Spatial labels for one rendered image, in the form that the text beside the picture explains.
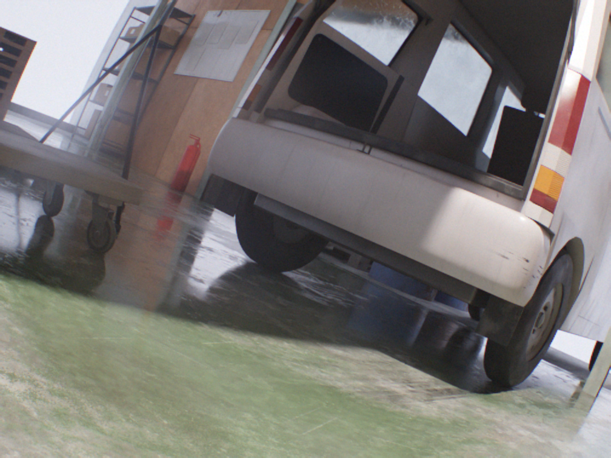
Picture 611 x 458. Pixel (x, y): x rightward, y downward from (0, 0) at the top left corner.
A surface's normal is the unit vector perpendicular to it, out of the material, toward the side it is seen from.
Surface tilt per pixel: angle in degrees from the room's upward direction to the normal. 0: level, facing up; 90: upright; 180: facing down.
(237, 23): 90
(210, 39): 90
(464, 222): 87
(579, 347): 90
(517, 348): 98
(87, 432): 0
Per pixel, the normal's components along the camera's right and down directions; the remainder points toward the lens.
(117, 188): 0.82, 0.36
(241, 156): -0.67, -0.24
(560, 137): -0.32, -0.19
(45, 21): 0.69, 0.31
